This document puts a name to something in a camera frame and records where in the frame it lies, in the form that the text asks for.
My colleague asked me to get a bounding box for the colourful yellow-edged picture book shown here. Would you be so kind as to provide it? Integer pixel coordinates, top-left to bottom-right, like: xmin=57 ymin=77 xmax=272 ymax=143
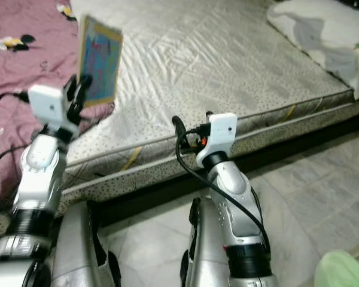
xmin=78 ymin=15 xmax=124 ymax=108

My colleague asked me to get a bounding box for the pink cartoon print blanket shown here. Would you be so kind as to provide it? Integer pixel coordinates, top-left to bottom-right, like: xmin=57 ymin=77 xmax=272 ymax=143
xmin=0 ymin=0 xmax=114 ymax=216

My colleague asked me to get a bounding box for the white quilted mattress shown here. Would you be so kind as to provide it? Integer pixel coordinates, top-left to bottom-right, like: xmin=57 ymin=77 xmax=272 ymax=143
xmin=0 ymin=0 xmax=359 ymax=240

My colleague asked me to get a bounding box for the grey robot right leg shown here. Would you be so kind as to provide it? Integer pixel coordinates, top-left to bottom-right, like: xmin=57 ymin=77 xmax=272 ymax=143
xmin=179 ymin=196 xmax=234 ymax=287

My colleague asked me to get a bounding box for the grey robot leg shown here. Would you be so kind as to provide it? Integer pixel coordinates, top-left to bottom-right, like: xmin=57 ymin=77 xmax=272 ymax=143
xmin=179 ymin=196 xmax=234 ymax=287
xmin=51 ymin=200 xmax=120 ymax=287

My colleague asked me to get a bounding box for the white pillow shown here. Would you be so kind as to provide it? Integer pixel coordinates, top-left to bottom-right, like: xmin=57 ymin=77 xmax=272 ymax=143
xmin=266 ymin=0 xmax=359 ymax=99

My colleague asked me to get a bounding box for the grey robot left leg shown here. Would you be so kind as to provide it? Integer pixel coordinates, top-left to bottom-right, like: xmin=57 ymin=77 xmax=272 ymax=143
xmin=51 ymin=200 xmax=120 ymax=287

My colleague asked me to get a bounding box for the light green plastic bag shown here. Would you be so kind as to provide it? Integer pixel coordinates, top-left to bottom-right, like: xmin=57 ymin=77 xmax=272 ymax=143
xmin=314 ymin=250 xmax=359 ymax=287

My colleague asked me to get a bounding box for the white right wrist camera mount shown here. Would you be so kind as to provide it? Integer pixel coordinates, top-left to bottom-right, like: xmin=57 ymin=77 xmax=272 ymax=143
xmin=196 ymin=112 xmax=238 ymax=167

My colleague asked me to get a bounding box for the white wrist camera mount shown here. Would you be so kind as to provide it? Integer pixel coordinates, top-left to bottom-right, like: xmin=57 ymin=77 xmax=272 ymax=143
xmin=27 ymin=84 xmax=72 ymax=133
xmin=196 ymin=112 xmax=238 ymax=167

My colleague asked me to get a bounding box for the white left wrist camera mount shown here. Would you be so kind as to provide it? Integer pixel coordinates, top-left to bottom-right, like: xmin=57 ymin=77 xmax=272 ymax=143
xmin=27 ymin=84 xmax=72 ymax=133

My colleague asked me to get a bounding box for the black bed frame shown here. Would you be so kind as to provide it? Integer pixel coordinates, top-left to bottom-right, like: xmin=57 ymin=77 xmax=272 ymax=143
xmin=0 ymin=111 xmax=359 ymax=240

